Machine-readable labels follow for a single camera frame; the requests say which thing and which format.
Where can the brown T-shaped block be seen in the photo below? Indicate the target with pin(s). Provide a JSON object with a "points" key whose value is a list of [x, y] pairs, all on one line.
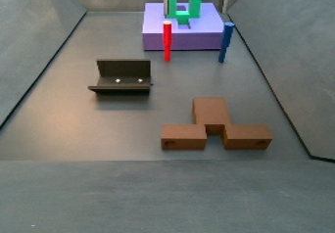
{"points": [[212, 122]]}

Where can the green U-shaped block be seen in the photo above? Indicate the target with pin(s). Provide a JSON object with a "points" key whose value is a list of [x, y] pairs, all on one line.
{"points": [[184, 15]]}

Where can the red peg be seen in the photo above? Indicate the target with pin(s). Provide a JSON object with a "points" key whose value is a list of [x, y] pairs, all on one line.
{"points": [[167, 39]]}

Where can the blue peg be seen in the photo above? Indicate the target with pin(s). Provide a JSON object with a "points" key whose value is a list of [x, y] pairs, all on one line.
{"points": [[227, 38]]}

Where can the purple base block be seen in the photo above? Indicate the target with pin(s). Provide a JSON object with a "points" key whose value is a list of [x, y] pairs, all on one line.
{"points": [[202, 34]]}

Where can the black angle bracket fixture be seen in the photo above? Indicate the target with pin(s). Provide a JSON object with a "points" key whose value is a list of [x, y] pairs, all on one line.
{"points": [[123, 76]]}

